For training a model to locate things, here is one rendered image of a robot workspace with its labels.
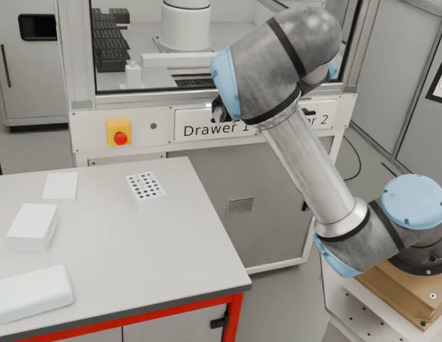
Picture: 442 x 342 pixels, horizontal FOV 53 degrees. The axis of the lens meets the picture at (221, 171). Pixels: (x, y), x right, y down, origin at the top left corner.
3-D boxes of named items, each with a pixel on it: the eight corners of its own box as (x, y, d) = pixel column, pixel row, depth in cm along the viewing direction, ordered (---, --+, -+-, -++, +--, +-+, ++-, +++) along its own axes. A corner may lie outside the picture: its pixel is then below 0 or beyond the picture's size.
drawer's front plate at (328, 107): (331, 127, 167) (338, 101, 160) (261, 134, 157) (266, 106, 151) (329, 125, 168) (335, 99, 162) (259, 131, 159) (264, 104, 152)
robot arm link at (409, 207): (461, 229, 91) (461, 204, 80) (403, 260, 93) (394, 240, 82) (426, 185, 98) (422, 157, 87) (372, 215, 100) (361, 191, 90)
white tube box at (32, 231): (46, 253, 108) (43, 237, 105) (9, 252, 108) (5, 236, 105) (59, 219, 119) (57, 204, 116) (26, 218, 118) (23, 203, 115)
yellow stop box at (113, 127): (131, 146, 138) (131, 125, 134) (108, 148, 136) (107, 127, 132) (129, 138, 142) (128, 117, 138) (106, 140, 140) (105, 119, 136)
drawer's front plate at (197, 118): (255, 134, 156) (259, 106, 150) (175, 142, 147) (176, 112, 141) (253, 132, 158) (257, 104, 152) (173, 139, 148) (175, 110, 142)
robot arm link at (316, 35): (329, -33, 69) (318, 46, 117) (268, 7, 71) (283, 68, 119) (368, 28, 69) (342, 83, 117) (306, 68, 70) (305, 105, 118)
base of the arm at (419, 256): (470, 221, 100) (470, 204, 92) (439, 279, 97) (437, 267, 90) (405, 195, 109) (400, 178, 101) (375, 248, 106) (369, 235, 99)
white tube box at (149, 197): (166, 204, 129) (166, 194, 126) (138, 211, 125) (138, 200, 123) (151, 181, 137) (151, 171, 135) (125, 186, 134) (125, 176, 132)
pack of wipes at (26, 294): (66, 273, 104) (64, 260, 101) (75, 305, 97) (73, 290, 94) (-4, 292, 97) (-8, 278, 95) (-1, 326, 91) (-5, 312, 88)
